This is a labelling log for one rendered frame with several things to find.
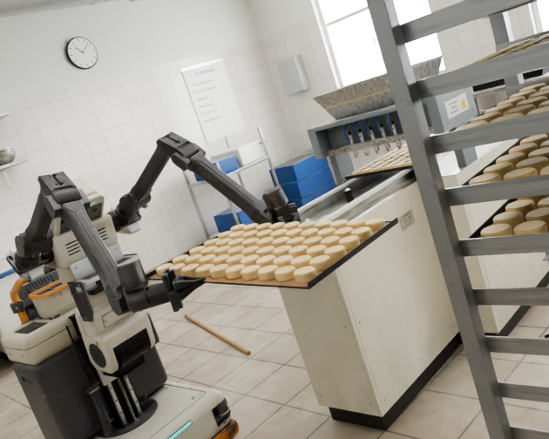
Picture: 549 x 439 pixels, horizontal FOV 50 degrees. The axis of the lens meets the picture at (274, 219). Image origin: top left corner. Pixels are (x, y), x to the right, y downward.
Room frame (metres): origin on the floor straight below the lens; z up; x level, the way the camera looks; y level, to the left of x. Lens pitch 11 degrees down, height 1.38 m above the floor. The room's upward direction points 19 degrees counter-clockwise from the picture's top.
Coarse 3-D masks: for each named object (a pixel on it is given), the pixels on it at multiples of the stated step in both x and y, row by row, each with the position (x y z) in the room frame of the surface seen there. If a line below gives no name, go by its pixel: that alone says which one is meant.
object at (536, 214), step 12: (516, 204) 1.03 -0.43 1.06; (528, 204) 1.01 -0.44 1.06; (540, 204) 0.99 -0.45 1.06; (504, 216) 0.99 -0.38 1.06; (516, 216) 0.97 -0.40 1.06; (528, 216) 0.94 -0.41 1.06; (540, 216) 0.93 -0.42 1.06; (492, 228) 0.94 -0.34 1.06; (504, 228) 0.93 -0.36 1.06; (516, 228) 0.91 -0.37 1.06; (528, 228) 0.89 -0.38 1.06; (540, 228) 0.88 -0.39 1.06
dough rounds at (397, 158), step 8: (392, 152) 3.01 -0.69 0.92; (400, 152) 2.93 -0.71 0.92; (408, 152) 2.83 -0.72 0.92; (376, 160) 2.91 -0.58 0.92; (384, 160) 2.85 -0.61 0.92; (392, 160) 2.77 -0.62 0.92; (400, 160) 2.72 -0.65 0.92; (408, 160) 2.63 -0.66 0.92; (360, 168) 2.84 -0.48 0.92; (368, 168) 2.77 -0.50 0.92; (376, 168) 2.69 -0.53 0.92; (384, 168) 2.65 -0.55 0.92
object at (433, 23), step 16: (464, 0) 0.85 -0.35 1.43; (480, 0) 0.84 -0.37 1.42; (496, 0) 0.82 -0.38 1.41; (512, 0) 0.81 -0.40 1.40; (528, 0) 0.80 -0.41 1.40; (432, 16) 0.89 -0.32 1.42; (448, 16) 0.87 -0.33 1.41; (464, 16) 0.86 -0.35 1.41; (480, 16) 0.84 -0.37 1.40; (416, 32) 0.91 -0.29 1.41; (432, 32) 0.90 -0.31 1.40
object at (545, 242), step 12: (468, 240) 0.92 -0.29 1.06; (480, 240) 0.90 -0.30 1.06; (492, 240) 0.89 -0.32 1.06; (504, 240) 0.88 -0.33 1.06; (516, 240) 0.86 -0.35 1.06; (528, 240) 0.85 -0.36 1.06; (540, 240) 0.84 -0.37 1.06; (468, 252) 0.92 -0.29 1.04; (480, 252) 0.91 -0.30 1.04; (492, 252) 0.89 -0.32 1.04; (504, 252) 0.88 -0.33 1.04; (516, 252) 0.87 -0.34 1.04; (528, 252) 0.85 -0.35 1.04; (540, 252) 0.84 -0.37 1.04
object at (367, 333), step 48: (384, 240) 2.31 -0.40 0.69; (432, 240) 2.54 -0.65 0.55; (288, 288) 2.27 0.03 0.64; (336, 288) 2.09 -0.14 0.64; (384, 288) 2.24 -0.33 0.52; (432, 288) 2.47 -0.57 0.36; (336, 336) 2.15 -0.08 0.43; (384, 336) 2.18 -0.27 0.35; (432, 336) 2.40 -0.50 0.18; (336, 384) 2.21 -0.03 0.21; (384, 384) 2.12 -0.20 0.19
